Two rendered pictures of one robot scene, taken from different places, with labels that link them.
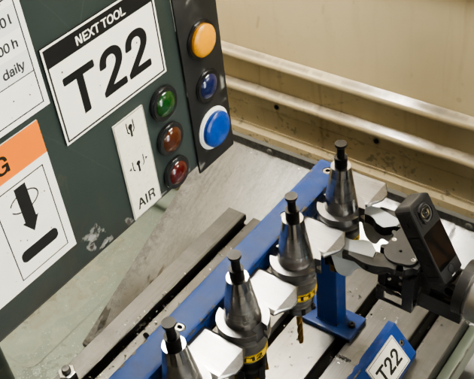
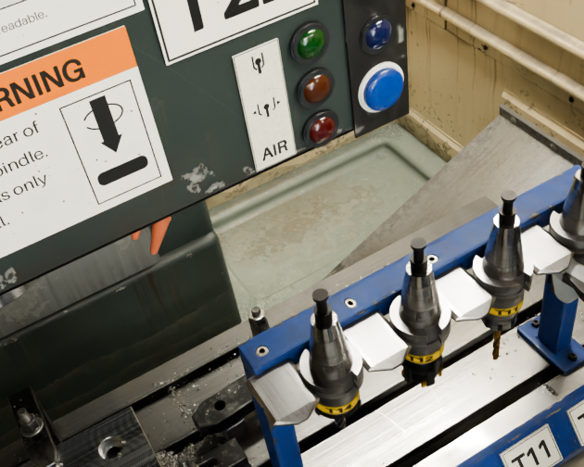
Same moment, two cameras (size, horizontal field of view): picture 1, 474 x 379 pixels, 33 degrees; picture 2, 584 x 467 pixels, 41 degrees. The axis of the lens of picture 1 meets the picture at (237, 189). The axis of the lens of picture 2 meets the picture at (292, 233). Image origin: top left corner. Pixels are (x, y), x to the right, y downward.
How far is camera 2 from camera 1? 16 cm
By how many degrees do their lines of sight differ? 19
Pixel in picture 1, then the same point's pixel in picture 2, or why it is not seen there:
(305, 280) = (505, 293)
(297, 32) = not seen: outside the picture
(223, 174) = (495, 160)
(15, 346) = (251, 275)
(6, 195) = (79, 105)
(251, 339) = (420, 339)
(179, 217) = (437, 194)
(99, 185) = (209, 120)
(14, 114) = (94, 13)
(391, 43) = not seen: outside the picture
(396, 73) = not seen: outside the picture
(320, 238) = (541, 251)
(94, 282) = (341, 236)
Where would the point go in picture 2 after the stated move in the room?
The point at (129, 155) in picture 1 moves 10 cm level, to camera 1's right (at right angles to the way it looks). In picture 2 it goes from (254, 94) to (419, 108)
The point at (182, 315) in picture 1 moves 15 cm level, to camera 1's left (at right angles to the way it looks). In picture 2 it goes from (358, 292) to (231, 271)
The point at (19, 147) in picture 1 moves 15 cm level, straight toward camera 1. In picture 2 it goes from (98, 53) to (22, 261)
